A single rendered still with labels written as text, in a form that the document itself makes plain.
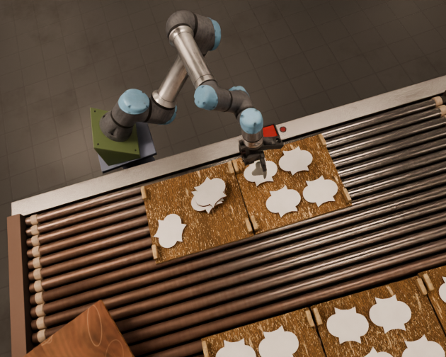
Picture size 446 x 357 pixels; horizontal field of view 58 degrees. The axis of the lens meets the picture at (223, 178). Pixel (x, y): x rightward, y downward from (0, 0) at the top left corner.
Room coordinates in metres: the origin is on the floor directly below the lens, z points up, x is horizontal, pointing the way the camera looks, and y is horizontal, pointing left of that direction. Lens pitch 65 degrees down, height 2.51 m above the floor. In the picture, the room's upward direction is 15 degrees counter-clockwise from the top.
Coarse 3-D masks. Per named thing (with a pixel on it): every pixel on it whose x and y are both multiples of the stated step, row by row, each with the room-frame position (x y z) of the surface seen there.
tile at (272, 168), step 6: (270, 162) 0.75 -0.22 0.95; (246, 168) 0.75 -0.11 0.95; (252, 168) 0.74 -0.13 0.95; (270, 168) 0.72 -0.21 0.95; (276, 168) 0.72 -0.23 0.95; (246, 174) 0.72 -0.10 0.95; (270, 174) 0.69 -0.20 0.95; (246, 180) 0.70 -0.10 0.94; (252, 180) 0.69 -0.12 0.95; (258, 180) 0.68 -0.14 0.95; (264, 180) 0.68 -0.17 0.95; (270, 180) 0.67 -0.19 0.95
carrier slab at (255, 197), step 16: (288, 144) 0.81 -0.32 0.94; (304, 144) 0.79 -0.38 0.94; (320, 144) 0.77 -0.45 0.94; (240, 160) 0.80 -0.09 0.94; (272, 160) 0.76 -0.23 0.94; (320, 160) 0.70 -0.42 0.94; (240, 176) 0.73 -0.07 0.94; (288, 176) 0.67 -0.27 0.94; (304, 176) 0.65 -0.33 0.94; (320, 176) 0.63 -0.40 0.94; (336, 176) 0.61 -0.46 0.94; (256, 192) 0.64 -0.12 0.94; (256, 208) 0.57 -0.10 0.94; (304, 208) 0.51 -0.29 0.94; (320, 208) 0.50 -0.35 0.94; (336, 208) 0.48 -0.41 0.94; (272, 224) 0.49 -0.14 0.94; (288, 224) 0.47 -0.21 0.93
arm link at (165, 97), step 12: (204, 24) 1.18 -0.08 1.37; (216, 24) 1.21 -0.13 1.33; (204, 36) 1.15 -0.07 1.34; (216, 36) 1.16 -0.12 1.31; (204, 48) 1.14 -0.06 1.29; (216, 48) 1.16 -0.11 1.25; (180, 60) 1.16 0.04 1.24; (168, 72) 1.17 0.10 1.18; (180, 72) 1.14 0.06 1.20; (168, 84) 1.13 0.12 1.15; (180, 84) 1.12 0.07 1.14; (156, 96) 1.13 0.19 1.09; (168, 96) 1.11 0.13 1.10; (156, 108) 1.09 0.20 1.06; (168, 108) 1.08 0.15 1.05; (156, 120) 1.06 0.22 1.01; (168, 120) 1.07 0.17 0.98
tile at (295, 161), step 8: (288, 152) 0.77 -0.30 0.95; (296, 152) 0.76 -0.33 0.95; (304, 152) 0.75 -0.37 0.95; (280, 160) 0.75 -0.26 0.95; (288, 160) 0.74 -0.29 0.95; (296, 160) 0.73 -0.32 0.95; (304, 160) 0.72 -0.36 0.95; (280, 168) 0.71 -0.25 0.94; (288, 168) 0.70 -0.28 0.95; (296, 168) 0.69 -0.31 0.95; (304, 168) 0.68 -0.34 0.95
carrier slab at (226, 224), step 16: (192, 176) 0.79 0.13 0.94; (208, 176) 0.77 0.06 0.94; (224, 176) 0.75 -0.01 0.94; (160, 192) 0.75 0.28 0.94; (176, 192) 0.73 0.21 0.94; (240, 192) 0.66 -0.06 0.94; (160, 208) 0.68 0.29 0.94; (176, 208) 0.66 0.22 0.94; (192, 208) 0.64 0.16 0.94; (224, 208) 0.60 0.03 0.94; (240, 208) 0.59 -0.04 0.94; (192, 224) 0.57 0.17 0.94; (208, 224) 0.56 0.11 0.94; (224, 224) 0.54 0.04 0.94; (240, 224) 0.52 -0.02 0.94; (192, 240) 0.51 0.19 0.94; (208, 240) 0.49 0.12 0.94; (224, 240) 0.47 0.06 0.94; (160, 256) 0.48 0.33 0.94; (176, 256) 0.46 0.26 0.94
